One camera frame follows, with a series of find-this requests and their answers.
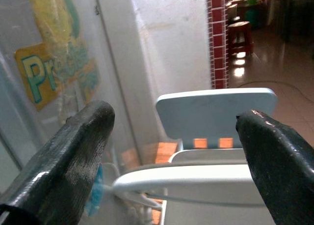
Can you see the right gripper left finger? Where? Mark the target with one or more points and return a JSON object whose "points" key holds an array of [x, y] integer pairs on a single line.
{"points": [[61, 166]]}

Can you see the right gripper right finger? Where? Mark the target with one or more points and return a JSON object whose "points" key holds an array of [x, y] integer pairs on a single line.
{"points": [[282, 176]]}

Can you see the grey fridge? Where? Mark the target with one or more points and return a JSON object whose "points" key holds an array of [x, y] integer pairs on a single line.
{"points": [[22, 146]]}

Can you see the blue door pull tag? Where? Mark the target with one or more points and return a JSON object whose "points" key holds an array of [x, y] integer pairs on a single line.
{"points": [[95, 195]]}

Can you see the white folding chair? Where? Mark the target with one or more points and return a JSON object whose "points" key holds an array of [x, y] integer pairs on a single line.
{"points": [[186, 178]]}

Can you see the green yellow door sticker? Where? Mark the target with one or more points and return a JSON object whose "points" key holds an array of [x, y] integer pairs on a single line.
{"points": [[41, 70]]}

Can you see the red plastic stool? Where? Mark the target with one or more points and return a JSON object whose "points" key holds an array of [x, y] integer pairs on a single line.
{"points": [[239, 36]]}

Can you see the red tiled pillar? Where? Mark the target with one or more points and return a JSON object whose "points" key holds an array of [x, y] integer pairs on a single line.
{"points": [[217, 38]]}

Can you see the green bin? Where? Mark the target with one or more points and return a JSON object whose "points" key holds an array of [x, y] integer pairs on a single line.
{"points": [[251, 17]]}

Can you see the dark cabinet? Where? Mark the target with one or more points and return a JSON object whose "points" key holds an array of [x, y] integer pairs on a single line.
{"points": [[296, 13]]}

